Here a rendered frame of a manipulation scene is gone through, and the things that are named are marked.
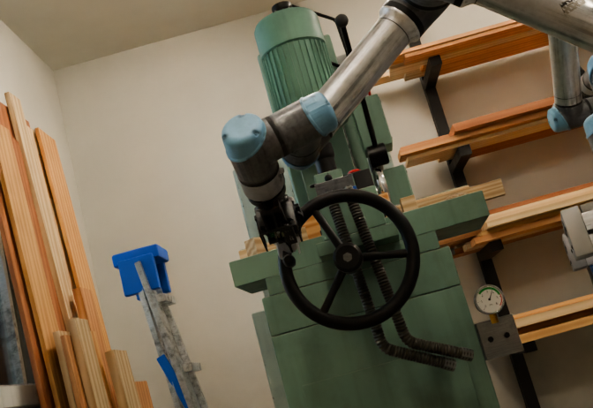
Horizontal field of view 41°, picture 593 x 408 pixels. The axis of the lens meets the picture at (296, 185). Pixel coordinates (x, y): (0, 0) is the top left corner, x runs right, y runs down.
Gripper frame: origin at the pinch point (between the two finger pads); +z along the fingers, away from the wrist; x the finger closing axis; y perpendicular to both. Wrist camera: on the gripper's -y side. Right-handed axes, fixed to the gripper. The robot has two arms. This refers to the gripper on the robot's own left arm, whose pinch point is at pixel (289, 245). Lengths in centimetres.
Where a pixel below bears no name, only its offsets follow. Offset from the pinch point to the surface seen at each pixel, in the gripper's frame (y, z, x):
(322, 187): -18.8, 6.8, 8.7
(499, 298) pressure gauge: 8.8, 25.1, 38.2
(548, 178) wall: -178, 222, 120
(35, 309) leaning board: -87, 101, -111
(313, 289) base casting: -5.6, 24.1, 0.3
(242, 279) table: -11.2, 20.8, -14.9
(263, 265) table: -12.8, 19.9, -9.4
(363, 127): -59, 32, 23
